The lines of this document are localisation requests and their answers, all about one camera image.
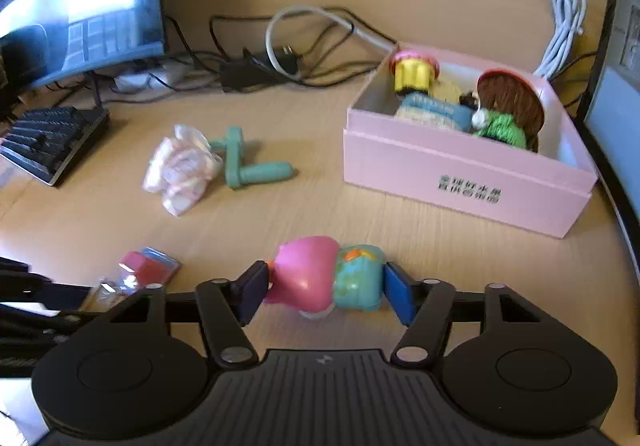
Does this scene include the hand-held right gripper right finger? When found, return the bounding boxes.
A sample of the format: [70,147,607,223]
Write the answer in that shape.
[383,261,548,370]

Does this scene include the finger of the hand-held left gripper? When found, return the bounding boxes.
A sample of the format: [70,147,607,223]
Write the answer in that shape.
[0,312,83,343]
[0,276,100,313]

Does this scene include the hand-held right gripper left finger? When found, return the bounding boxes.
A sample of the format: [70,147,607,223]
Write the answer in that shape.
[107,260,274,370]

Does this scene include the pink and teal toy figure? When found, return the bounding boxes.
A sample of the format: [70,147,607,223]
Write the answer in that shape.
[263,234,387,322]

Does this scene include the clear plastic wrapper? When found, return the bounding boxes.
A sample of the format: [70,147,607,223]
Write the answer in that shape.
[92,274,144,312]

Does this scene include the pink cardboard box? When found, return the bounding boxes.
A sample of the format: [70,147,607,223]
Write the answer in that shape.
[343,43,600,240]

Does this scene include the blue and white snack packet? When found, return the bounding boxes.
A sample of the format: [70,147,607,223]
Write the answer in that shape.
[394,90,476,131]

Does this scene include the yellow and pink toy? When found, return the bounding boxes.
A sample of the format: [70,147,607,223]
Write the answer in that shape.
[389,49,441,96]

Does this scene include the crocheted doll with brown hair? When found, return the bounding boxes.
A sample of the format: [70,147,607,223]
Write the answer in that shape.
[460,69,547,153]

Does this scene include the red and blue small packet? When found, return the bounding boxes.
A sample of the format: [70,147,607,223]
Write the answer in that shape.
[118,247,182,286]

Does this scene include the teal plastic toy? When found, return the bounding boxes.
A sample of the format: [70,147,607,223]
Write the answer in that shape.
[207,126,295,191]

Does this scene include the clear pink candy packet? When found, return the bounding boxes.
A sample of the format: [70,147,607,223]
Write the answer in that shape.
[142,123,225,217]

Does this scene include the black keyboard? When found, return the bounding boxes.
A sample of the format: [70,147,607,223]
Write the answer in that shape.
[0,106,111,188]

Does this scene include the black power adapter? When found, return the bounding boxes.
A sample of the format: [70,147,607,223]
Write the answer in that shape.
[219,43,307,93]

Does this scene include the white power strip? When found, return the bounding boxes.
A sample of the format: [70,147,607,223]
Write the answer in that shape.
[112,60,189,92]

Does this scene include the curved computer monitor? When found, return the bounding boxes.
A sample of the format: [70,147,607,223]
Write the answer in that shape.
[575,0,640,288]

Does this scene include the flat computer monitor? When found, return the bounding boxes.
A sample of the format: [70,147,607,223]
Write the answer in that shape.
[0,0,167,110]

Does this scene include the black cable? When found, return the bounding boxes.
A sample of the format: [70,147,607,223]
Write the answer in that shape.
[164,15,227,78]
[559,50,602,110]
[207,7,382,88]

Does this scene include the grey cable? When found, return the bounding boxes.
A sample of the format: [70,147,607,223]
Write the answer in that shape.
[265,4,399,76]

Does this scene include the white bundled cable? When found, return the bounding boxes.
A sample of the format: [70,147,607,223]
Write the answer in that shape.
[532,0,587,78]

